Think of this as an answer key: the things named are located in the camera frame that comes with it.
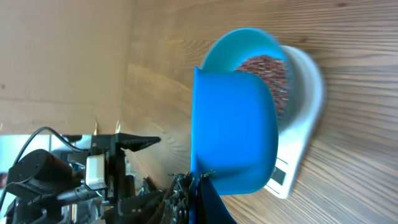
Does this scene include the teal blue bowl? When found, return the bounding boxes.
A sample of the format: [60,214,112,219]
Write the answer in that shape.
[200,27,297,132]

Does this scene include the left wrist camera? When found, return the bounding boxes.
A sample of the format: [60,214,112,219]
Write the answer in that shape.
[85,154,107,190]

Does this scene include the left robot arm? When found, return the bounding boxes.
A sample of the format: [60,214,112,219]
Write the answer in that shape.
[5,133,165,223]

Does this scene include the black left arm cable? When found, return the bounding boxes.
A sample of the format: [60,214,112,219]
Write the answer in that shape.
[0,126,90,212]

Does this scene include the white digital kitchen scale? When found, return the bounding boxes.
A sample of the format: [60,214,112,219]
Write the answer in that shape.
[264,45,326,199]

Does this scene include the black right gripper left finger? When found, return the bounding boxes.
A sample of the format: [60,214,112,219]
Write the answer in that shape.
[147,172,195,224]

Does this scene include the blue plastic measuring scoop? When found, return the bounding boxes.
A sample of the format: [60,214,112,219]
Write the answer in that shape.
[189,68,279,223]

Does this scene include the red adzuki beans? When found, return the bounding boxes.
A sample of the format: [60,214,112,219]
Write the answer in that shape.
[236,55,289,119]

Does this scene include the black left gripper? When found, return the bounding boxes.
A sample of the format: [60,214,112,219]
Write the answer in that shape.
[90,133,165,224]

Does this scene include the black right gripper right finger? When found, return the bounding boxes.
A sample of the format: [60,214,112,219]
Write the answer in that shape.
[196,170,236,224]

